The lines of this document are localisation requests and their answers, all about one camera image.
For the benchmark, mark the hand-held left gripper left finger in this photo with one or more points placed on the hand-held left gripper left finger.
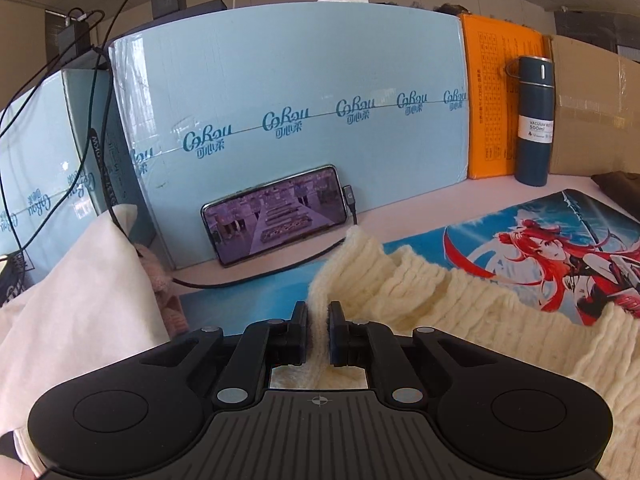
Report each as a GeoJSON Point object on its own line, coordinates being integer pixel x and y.
{"type": "Point", "coordinates": [299, 327]}

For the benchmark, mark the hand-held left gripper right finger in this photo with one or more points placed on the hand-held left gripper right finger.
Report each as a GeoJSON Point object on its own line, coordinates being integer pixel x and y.
{"type": "Point", "coordinates": [334, 330]}

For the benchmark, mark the cream knit sweater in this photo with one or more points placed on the cream knit sweater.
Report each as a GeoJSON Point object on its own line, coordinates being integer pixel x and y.
{"type": "Point", "coordinates": [450, 300]}

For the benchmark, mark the smartphone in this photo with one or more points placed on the smartphone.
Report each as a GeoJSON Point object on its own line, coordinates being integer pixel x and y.
{"type": "Point", "coordinates": [275, 215]}

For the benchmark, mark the pink fuzzy cloth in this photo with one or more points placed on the pink fuzzy cloth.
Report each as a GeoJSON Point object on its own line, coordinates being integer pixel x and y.
{"type": "Point", "coordinates": [167, 305]}

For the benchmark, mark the printed desk mat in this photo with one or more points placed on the printed desk mat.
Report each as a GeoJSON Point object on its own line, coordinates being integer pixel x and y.
{"type": "Point", "coordinates": [500, 230]}

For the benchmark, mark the white cloth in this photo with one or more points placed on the white cloth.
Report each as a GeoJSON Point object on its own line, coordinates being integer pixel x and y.
{"type": "Point", "coordinates": [75, 285]}

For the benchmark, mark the orange cardboard box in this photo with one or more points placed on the orange cardboard box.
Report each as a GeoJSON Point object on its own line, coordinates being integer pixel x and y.
{"type": "Point", "coordinates": [485, 110]}

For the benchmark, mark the large light blue cardboard box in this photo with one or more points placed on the large light blue cardboard box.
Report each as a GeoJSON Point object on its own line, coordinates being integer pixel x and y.
{"type": "Point", "coordinates": [300, 60]}

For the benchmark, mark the black printed bag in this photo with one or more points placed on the black printed bag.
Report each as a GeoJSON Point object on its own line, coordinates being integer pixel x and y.
{"type": "Point", "coordinates": [12, 285]}

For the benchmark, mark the dark blue vacuum bottle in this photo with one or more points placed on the dark blue vacuum bottle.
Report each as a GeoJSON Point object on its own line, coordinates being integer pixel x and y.
{"type": "Point", "coordinates": [532, 100]}

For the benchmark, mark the dark brown cloth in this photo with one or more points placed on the dark brown cloth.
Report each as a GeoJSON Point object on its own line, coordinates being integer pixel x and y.
{"type": "Point", "coordinates": [620, 185]}

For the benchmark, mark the brown cardboard box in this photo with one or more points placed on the brown cardboard box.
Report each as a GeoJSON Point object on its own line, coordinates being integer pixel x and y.
{"type": "Point", "coordinates": [590, 100]}

